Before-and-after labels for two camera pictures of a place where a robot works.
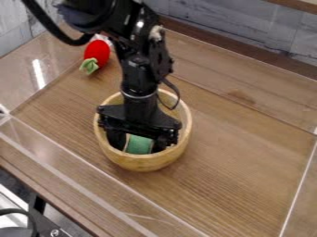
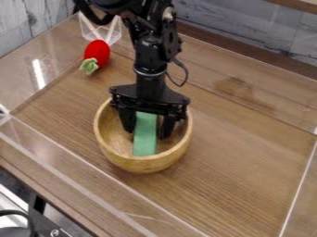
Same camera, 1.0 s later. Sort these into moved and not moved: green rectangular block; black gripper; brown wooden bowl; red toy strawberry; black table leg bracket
Moved: black gripper; green rectangular block
Not moved: black table leg bracket; brown wooden bowl; red toy strawberry
